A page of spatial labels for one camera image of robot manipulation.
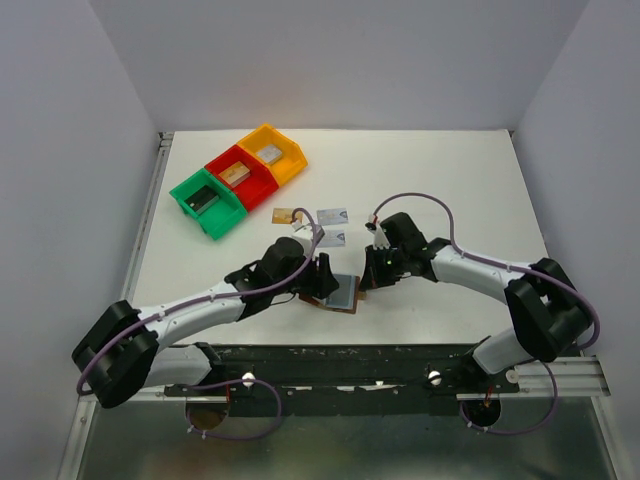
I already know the silver VIP credit card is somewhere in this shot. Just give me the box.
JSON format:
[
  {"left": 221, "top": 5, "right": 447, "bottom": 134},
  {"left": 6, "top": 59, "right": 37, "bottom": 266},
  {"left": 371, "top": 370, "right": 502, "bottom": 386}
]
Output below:
[{"left": 316, "top": 207, "right": 349, "bottom": 226}]

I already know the green plastic bin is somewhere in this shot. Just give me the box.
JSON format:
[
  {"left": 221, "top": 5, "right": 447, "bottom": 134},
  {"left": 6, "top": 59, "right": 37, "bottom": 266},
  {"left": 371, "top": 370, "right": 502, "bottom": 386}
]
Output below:
[{"left": 170, "top": 168, "right": 248, "bottom": 240}]

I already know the gold credit card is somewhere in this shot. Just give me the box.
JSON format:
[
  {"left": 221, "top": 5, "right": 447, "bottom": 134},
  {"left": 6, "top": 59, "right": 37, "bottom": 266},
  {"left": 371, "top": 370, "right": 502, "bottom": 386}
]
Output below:
[{"left": 271, "top": 207, "right": 304, "bottom": 225}]

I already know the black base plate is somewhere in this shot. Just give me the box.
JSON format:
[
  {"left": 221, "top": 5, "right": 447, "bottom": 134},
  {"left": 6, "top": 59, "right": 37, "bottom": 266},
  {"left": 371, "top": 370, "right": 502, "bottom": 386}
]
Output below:
[{"left": 164, "top": 342, "right": 552, "bottom": 417}]

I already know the yellow plastic bin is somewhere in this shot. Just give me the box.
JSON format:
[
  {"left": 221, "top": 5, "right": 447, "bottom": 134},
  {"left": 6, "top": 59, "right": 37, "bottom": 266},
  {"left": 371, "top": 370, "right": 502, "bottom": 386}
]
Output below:
[{"left": 237, "top": 124, "right": 308, "bottom": 186}]

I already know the red plastic bin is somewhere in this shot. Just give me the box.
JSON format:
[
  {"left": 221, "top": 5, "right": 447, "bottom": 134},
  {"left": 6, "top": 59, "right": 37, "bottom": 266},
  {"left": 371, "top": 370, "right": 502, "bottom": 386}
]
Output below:
[{"left": 205, "top": 145, "right": 279, "bottom": 212}]

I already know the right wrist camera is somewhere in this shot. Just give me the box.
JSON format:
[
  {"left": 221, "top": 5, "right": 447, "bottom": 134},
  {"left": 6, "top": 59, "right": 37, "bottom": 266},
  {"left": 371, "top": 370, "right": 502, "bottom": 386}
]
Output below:
[{"left": 365, "top": 214, "right": 391, "bottom": 250}]

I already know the dark metal block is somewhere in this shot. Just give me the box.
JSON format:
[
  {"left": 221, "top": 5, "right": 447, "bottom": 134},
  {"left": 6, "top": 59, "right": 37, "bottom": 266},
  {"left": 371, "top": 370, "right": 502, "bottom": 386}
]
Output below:
[{"left": 185, "top": 185, "right": 220, "bottom": 215}]

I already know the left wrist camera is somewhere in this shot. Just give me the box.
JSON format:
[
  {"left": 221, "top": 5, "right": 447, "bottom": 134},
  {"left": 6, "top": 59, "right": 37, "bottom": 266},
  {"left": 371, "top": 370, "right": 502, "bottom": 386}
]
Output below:
[{"left": 291, "top": 222, "right": 324, "bottom": 248}]

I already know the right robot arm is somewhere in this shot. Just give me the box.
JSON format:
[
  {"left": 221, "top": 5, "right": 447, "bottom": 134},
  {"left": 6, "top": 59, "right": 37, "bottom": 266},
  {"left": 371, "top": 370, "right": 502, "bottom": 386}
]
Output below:
[{"left": 360, "top": 212, "right": 595, "bottom": 378}]

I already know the brown leather card holder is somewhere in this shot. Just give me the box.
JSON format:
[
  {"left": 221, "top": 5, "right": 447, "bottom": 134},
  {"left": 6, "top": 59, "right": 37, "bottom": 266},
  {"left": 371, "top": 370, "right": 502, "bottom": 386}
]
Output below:
[{"left": 299, "top": 274, "right": 366, "bottom": 314}]

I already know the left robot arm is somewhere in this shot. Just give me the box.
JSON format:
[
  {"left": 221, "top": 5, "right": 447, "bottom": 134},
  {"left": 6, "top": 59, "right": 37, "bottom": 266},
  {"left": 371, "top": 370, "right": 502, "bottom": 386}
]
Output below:
[{"left": 71, "top": 237, "right": 339, "bottom": 408}]

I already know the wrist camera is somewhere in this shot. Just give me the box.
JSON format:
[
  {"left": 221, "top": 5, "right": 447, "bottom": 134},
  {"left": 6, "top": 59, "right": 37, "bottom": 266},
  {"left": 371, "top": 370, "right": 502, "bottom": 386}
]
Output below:
[
  {"left": 365, "top": 214, "right": 391, "bottom": 250},
  {"left": 291, "top": 222, "right": 324, "bottom": 248}
]

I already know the gold metal block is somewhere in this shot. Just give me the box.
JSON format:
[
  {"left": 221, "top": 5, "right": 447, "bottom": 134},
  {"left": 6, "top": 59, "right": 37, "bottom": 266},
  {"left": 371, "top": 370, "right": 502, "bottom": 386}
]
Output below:
[{"left": 220, "top": 164, "right": 251, "bottom": 188}]

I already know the silver metal block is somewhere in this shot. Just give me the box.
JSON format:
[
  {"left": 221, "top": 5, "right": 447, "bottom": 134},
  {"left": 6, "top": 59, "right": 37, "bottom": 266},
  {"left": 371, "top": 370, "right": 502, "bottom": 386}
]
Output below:
[{"left": 256, "top": 144, "right": 284, "bottom": 165}]

